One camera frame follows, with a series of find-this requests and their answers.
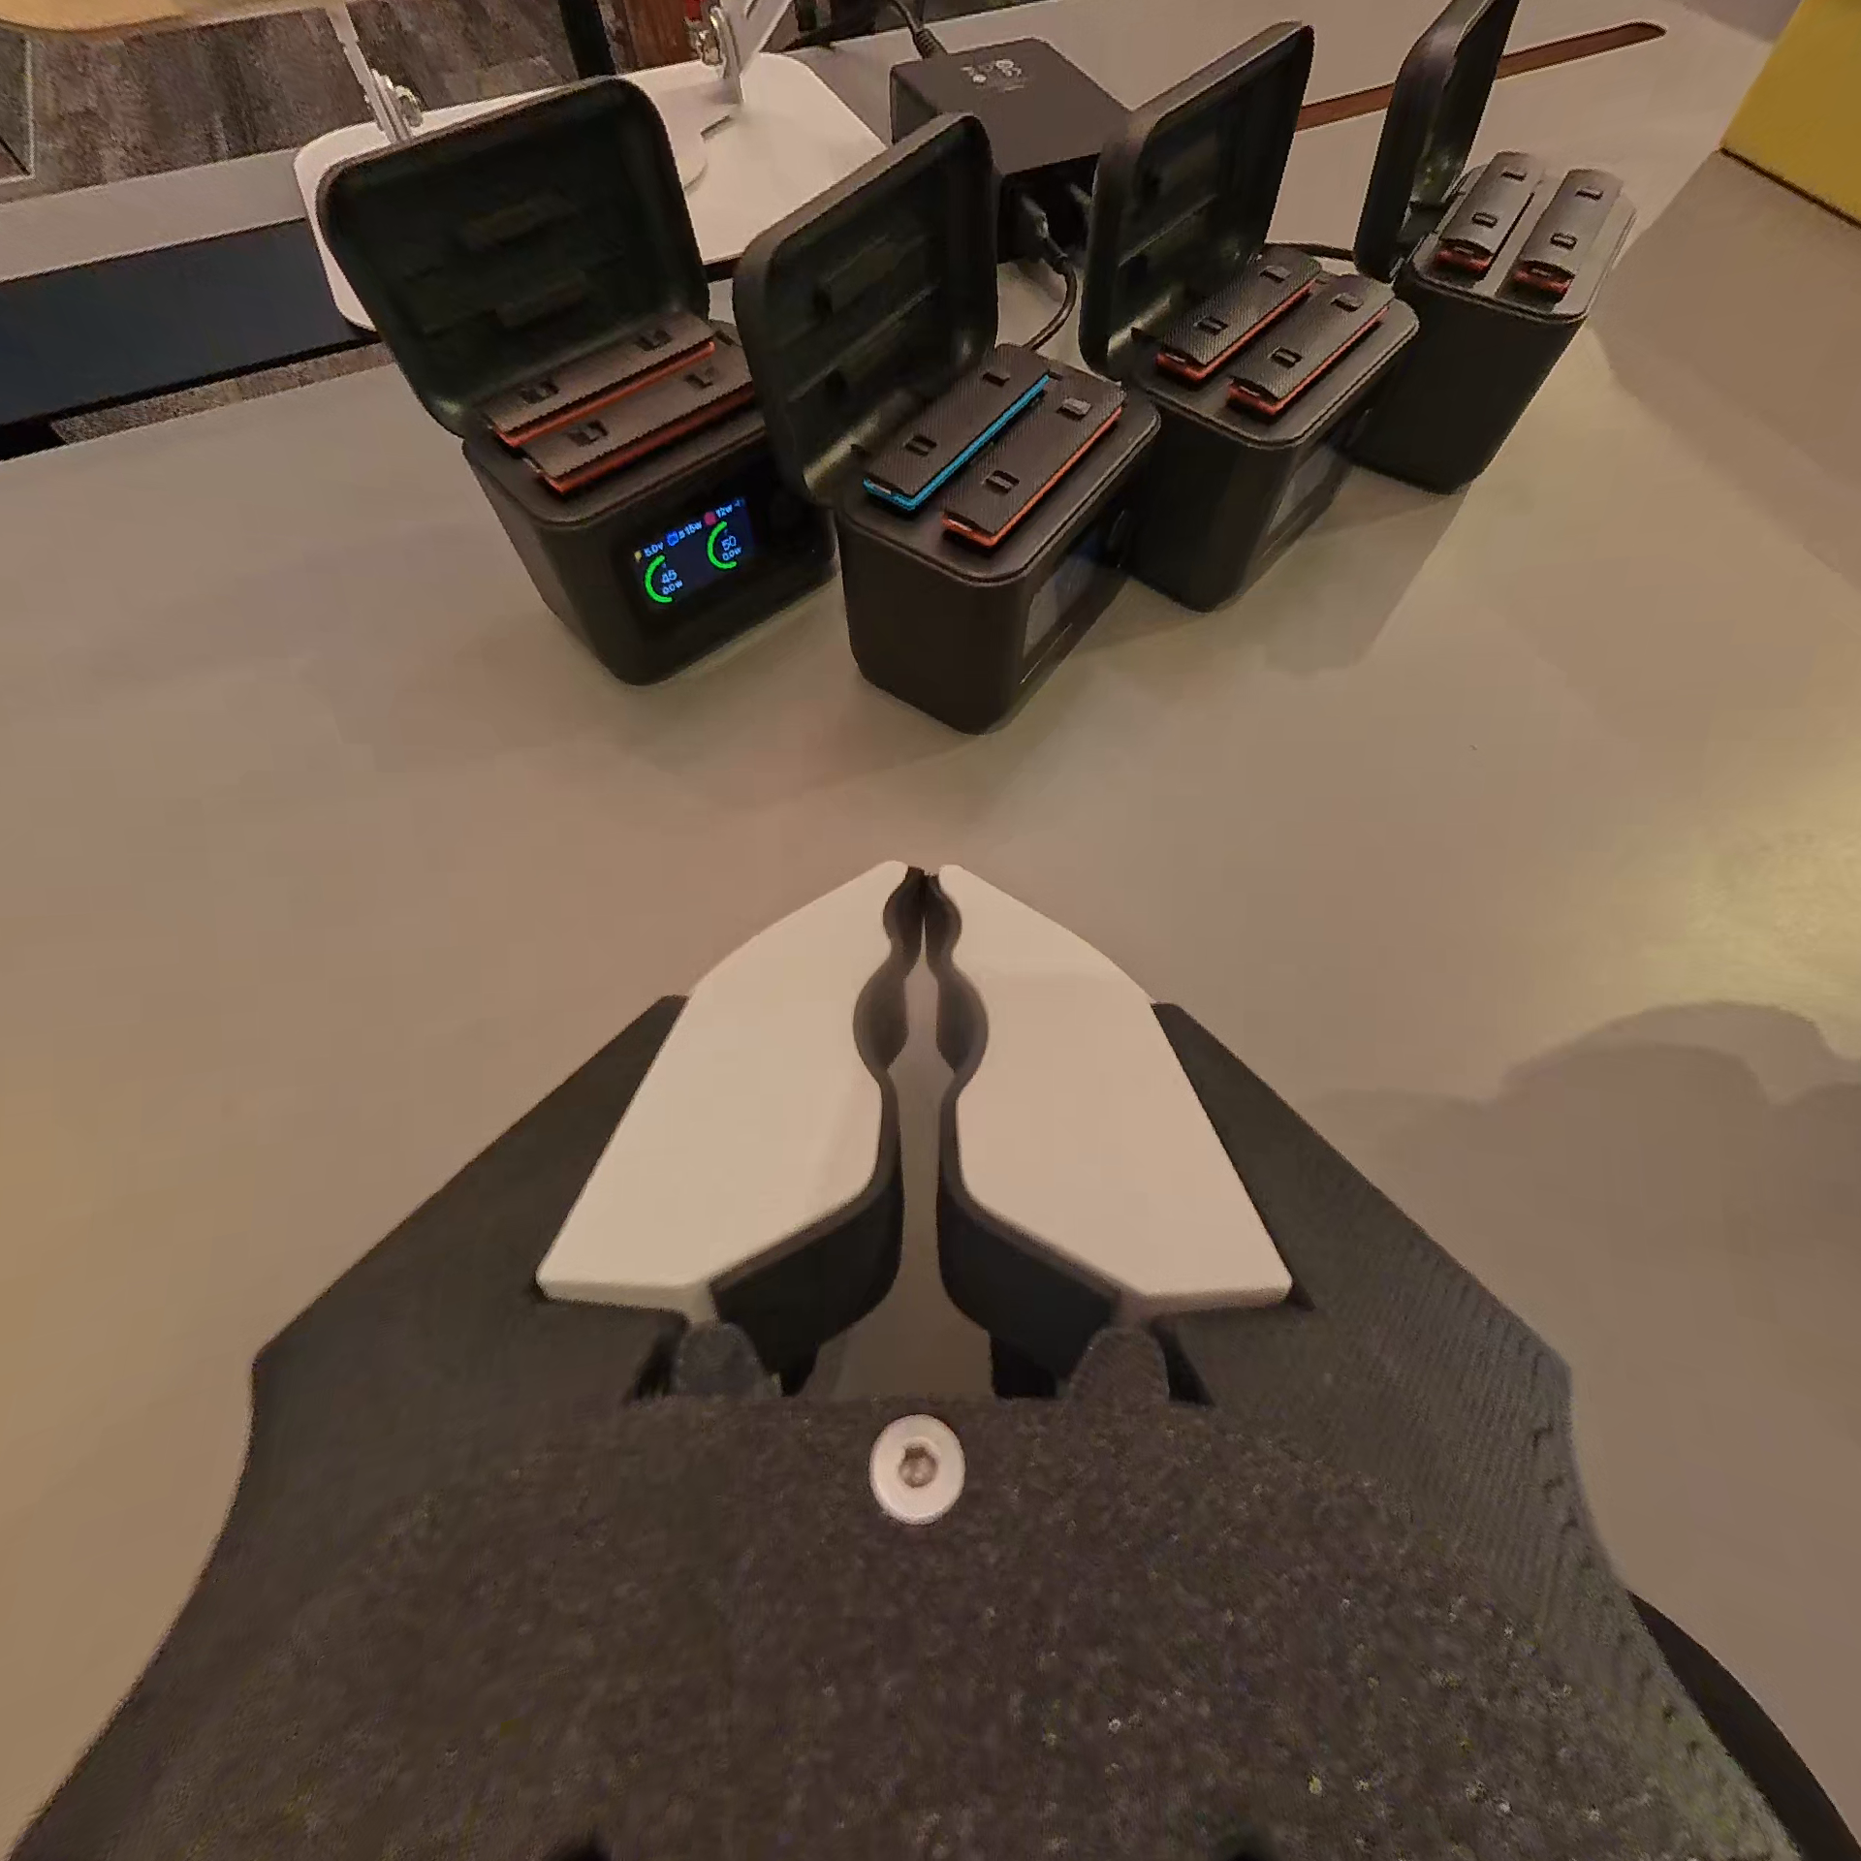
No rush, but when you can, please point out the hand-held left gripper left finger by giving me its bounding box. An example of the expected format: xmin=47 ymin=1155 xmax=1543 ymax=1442
xmin=533 ymin=860 xmax=922 ymax=1386

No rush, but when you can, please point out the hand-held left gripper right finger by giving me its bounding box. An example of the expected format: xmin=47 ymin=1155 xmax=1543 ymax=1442
xmin=924 ymin=862 xmax=1296 ymax=1386

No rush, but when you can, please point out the dark grey battery charging case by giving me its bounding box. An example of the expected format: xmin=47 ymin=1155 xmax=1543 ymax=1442
xmin=731 ymin=113 xmax=1162 ymax=734
xmin=317 ymin=76 xmax=839 ymax=690
xmin=1079 ymin=22 xmax=1419 ymax=613
xmin=1344 ymin=0 xmax=1642 ymax=496

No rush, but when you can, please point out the black battery blue trim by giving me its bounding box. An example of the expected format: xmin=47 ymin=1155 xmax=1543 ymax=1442
xmin=860 ymin=364 xmax=1053 ymax=514

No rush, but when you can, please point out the dark blue mat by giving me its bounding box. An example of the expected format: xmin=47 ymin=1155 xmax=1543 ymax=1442
xmin=0 ymin=260 xmax=382 ymax=428

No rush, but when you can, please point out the white table mat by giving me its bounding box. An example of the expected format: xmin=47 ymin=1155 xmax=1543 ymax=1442
xmin=294 ymin=52 xmax=889 ymax=339

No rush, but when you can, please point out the dark grey multiport power adapter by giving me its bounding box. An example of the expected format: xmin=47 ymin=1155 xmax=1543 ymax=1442
xmin=891 ymin=35 xmax=1138 ymax=188

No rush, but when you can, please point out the yellow plastic bin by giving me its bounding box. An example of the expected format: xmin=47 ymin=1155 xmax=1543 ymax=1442
xmin=1719 ymin=0 xmax=1861 ymax=230

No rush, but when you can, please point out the wooden display board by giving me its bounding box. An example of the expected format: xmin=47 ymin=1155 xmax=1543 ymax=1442
xmin=0 ymin=0 xmax=347 ymax=31

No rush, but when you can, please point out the black charging cable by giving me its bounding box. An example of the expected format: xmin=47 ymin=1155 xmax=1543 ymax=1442
xmin=1014 ymin=203 xmax=1088 ymax=345

